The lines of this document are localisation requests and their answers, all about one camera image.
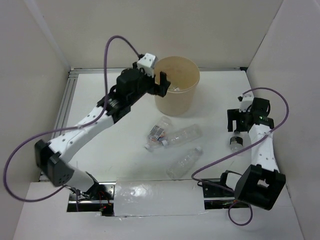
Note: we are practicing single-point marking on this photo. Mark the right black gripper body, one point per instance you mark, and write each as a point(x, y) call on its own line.
point(244, 115)

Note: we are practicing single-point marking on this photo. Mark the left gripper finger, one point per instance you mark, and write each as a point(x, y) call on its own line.
point(163, 81)
point(159, 90)

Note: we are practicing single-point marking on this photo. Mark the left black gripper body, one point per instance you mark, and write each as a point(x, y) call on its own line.
point(145, 83)

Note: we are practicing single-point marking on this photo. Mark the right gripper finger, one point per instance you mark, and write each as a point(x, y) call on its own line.
point(238, 126)
point(232, 114)

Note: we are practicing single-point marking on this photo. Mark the red cap red label bottle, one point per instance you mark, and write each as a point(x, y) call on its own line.
point(174, 88)

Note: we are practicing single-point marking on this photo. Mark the black label small bottle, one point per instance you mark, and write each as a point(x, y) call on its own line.
point(236, 142)

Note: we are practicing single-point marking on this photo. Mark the blue label clear bottle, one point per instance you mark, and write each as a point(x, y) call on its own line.
point(158, 133)

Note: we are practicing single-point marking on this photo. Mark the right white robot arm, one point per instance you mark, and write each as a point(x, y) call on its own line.
point(262, 182)

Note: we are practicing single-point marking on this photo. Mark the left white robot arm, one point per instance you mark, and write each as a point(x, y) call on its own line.
point(53, 157)

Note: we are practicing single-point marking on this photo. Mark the beige round plastic bin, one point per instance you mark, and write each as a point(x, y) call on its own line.
point(183, 73)

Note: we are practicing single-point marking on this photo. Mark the clear bottle white cap upper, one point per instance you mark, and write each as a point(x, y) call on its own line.
point(182, 136)

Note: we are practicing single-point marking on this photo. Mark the clear bottle white cap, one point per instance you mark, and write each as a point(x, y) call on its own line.
point(182, 136)
point(184, 163)

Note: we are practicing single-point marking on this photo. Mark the clear bottle white cap lower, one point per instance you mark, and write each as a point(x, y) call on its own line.
point(184, 163)

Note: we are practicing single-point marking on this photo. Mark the white taped cover sheet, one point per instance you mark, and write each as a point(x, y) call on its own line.
point(158, 198)

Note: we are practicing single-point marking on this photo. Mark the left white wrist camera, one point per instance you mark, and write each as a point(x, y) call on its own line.
point(147, 63)

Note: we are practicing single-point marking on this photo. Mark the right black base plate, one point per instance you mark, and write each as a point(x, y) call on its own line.
point(215, 197)

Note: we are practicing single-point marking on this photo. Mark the left metal base mount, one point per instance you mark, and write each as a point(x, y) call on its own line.
point(102, 203)

